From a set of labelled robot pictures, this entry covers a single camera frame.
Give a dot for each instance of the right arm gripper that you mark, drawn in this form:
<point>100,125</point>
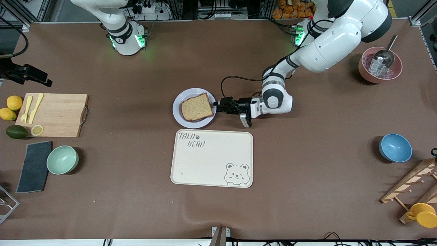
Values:
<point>6,65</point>

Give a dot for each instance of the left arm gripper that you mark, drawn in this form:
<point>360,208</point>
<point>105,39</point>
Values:
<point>241,104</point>

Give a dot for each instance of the brown bread slice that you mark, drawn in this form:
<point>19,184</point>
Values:
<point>197,107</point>

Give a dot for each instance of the white round plate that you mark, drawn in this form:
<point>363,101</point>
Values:
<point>177,116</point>

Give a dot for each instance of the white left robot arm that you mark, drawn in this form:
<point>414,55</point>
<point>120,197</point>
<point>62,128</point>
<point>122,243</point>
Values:
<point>334,44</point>

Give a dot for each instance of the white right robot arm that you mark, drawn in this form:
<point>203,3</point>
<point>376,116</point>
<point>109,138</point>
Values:
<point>126,41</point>

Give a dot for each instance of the yellow plastic knife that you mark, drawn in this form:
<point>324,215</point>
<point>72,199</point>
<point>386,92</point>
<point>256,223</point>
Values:
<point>34,112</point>

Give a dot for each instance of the yellow plastic fork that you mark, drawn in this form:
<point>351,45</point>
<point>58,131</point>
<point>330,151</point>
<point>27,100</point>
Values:
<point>25,111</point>

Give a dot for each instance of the yellow lemon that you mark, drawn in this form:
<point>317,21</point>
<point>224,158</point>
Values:
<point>14,103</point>
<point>7,114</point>

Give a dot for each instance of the wooden cutting board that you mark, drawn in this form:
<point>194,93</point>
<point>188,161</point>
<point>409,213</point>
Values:
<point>61,116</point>

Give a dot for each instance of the lemon slice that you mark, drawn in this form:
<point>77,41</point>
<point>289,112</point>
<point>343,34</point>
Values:
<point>37,130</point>

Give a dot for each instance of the cream bear print tray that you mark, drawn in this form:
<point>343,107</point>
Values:
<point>211,160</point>

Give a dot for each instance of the green avocado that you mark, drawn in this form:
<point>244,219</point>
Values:
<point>16,132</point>

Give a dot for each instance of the mint green bowl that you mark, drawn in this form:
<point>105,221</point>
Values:
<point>62,160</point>

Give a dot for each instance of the dark grey cloth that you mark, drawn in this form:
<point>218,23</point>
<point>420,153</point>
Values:
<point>34,167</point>

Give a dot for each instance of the brown table cover sheet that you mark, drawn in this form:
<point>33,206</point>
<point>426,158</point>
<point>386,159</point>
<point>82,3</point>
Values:
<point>136,85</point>

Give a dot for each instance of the orange bread roll pile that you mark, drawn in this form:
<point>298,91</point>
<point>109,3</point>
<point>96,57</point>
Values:
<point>290,10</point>

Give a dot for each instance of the white power strip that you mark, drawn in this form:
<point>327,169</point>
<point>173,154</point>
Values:
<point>150,10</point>

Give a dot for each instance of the pink bowl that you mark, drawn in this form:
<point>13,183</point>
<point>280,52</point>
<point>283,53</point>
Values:
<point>375,79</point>

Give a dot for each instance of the clear ice cube pile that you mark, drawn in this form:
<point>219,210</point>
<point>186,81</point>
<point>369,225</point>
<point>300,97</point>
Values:
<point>377,70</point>

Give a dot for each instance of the metal scoop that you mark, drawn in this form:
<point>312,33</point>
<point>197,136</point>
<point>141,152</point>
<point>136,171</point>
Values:
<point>384,57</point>

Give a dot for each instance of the blue bowl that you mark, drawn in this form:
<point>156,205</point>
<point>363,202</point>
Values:
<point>395,148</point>

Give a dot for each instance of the wooden rack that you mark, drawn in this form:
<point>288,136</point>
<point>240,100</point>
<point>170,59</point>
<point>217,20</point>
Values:
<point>409,180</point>

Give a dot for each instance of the yellow cup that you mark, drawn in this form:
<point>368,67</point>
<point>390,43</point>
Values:
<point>425,217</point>

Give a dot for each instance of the metal table bracket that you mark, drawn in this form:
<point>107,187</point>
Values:
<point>220,237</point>

